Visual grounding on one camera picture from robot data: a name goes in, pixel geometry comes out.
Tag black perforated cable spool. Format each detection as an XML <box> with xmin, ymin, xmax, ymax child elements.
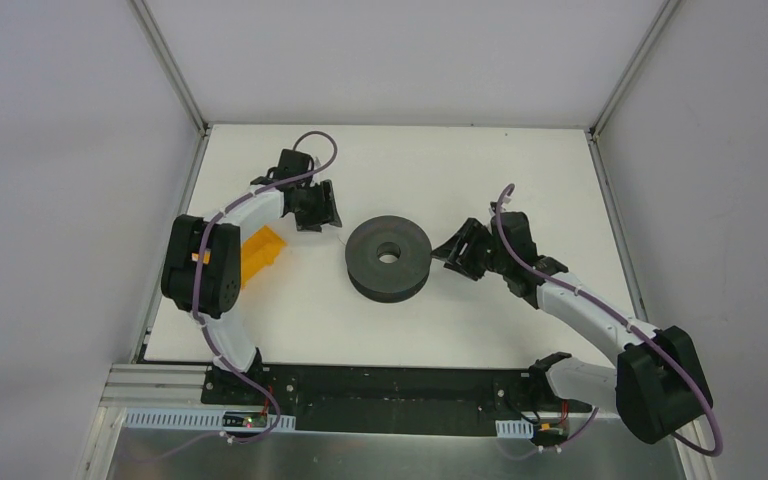
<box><xmin>344</xmin><ymin>215</ymin><xmax>432</xmax><ymax>303</ymax></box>

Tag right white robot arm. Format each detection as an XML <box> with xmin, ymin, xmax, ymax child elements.
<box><xmin>431</xmin><ymin>212</ymin><xmax>713</xmax><ymax>444</ymax></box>

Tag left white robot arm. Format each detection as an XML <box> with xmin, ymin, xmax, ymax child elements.
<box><xmin>161</xmin><ymin>149</ymin><xmax>342</xmax><ymax>405</ymax></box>

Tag yellow plastic bin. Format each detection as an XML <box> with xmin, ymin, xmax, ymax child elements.
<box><xmin>241</xmin><ymin>226</ymin><xmax>287</xmax><ymax>288</ymax></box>

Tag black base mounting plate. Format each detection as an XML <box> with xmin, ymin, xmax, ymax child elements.
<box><xmin>201</xmin><ymin>363</ymin><xmax>592</xmax><ymax>437</ymax></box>

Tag right white cable duct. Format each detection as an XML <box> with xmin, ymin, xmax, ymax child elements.
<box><xmin>495</xmin><ymin>419</ymin><xmax>534</xmax><ymax>439</ymax></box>

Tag white cable duct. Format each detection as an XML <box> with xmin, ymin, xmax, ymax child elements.
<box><xmin>495</xmin><ymin>419</ymin><xmax>534</xmax><ymax>439</ymax></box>
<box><xmin>123</xmin><ymin>408</ymin><xmax>296</xmax><ymax>433</ymax></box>

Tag left white cable duct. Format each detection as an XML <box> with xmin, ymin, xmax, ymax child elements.
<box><xmin>123</xmin><ymin>408</ymin><xmax>296</xmax><ymax>433</ymax></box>

